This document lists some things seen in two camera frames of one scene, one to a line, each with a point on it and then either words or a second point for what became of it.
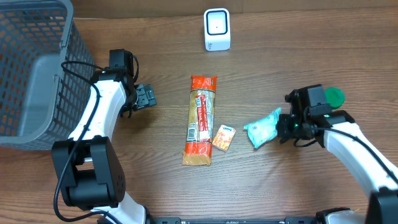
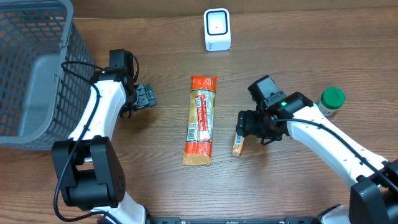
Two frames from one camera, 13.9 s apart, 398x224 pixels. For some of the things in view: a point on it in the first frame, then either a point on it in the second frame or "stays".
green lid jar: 334,96 stays
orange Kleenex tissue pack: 224,137 -> 237,146
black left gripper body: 145,96 stays
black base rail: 179,220 stays
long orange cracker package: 201,121 stays
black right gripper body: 283,128 -> 245,123
